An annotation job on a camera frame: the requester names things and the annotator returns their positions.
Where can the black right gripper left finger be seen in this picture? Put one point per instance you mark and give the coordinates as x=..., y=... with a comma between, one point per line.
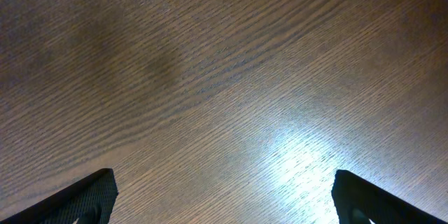
x=89, y=200

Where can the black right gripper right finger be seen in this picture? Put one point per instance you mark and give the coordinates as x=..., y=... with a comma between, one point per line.
x=359, y=201

